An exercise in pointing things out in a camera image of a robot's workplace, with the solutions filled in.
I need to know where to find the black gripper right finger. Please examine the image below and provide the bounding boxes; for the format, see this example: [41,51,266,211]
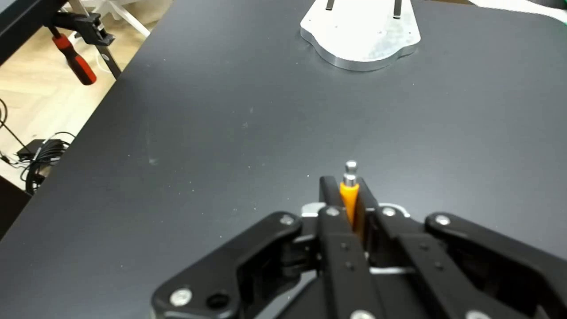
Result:
[357,175,567,319]

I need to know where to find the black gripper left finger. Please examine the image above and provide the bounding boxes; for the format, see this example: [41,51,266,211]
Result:
[151,175,381,319]

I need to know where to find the orange pen with silver tip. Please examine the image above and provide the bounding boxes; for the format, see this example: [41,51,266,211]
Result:
[339,157,364,235]

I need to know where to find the silver metal mounting plate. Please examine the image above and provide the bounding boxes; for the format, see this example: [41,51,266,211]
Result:
[298,0,424,74]

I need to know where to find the black floor cables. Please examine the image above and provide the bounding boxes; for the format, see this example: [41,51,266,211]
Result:
[0,95,80,195]

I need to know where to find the red handled clamp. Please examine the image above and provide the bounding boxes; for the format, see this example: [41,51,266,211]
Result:
[45,9,125,88]

